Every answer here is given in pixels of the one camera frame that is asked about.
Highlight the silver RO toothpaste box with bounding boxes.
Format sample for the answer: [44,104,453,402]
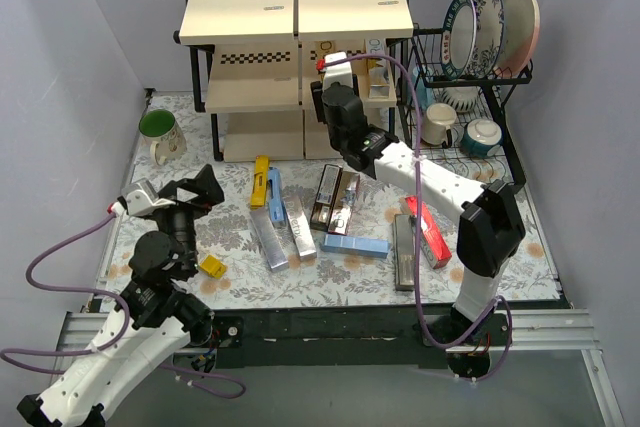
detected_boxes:
[365,38,391,98]

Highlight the silver white toothpaste box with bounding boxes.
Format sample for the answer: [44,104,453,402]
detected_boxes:
[283,195,317,261]

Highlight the orange RO toothpaste box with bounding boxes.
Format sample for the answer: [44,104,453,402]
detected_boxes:
[316,40,348,58]

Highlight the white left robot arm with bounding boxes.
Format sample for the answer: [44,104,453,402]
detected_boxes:
[17,164,224,426]

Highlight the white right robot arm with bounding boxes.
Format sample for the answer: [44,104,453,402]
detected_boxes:
[310,81,525,345]

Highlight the beige three-tier shelf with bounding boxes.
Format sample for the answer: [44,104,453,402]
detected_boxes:
[174,0,413,162]

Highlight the yellow toothpaste box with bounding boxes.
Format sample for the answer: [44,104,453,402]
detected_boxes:
[249,155,270,210]

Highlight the small yellow box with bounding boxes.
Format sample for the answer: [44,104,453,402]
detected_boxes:
[200,255,227,280]

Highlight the green floral mug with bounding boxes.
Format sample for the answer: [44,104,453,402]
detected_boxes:
[138,109,187,166]

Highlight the light blue toothpaste box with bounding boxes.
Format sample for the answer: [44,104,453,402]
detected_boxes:
[267,167,286,227]

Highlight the light blue mug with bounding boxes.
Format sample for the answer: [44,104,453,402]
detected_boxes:
[412,66,435,112]

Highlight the silver striped toothpaste box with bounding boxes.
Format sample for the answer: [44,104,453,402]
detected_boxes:
[250,207,289,272]

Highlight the black gold toothpaste box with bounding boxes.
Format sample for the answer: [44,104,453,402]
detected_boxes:
[310,164,343,232]

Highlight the brown red toothpaste box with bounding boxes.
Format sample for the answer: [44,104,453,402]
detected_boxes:
[328,171,360,235]

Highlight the white bowl blue pattern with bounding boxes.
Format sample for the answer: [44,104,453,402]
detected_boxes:
[441,86,479,113]

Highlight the teal rimmed plate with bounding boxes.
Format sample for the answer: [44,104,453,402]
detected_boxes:
[440,0,477,80]

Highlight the blue toothpaste box flat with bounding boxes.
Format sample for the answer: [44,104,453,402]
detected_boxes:
[320,233,390,259]

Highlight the dark grey toothpaste box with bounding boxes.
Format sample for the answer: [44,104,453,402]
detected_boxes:
[393,214,415,291]

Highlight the blue floral plate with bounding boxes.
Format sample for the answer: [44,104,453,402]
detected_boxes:
[469,0,504,78]

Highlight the pink beige plate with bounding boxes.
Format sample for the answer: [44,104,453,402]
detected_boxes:
[495,0,540,78]

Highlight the cream mug black handle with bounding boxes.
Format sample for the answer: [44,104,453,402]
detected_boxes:
[421,103,457,148]

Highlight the black wire dish rack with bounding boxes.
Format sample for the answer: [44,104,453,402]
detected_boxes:
[386,27,533,193]

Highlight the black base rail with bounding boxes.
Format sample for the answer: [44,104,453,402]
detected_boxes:
[57,296,599,368]

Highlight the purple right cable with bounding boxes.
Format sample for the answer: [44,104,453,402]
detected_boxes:
[344,54,513,381]

